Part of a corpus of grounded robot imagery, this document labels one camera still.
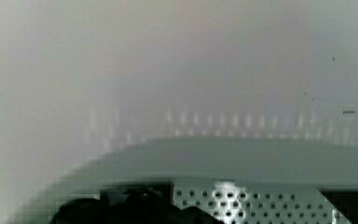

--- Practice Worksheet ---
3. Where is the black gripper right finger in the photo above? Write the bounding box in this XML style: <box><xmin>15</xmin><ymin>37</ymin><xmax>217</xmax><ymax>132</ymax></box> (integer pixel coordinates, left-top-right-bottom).
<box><xmin>321</xmin><ymin>189</ymin><xmax>358</xmax><ymax>224</ymax></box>

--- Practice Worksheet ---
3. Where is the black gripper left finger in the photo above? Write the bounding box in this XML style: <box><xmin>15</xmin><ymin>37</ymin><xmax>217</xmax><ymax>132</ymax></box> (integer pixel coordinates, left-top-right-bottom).
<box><xmin>48</xmin><ymin>190</ymin><xmax>224</xmax><ymax>224</ymax></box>

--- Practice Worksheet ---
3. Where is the green oval plastic strainer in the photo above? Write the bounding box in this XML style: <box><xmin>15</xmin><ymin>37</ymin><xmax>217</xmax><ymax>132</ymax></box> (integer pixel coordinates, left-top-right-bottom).
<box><xmin>6</xmin><ymin>136</ymin><xmax>358</xmax><ymax>224</ymax></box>

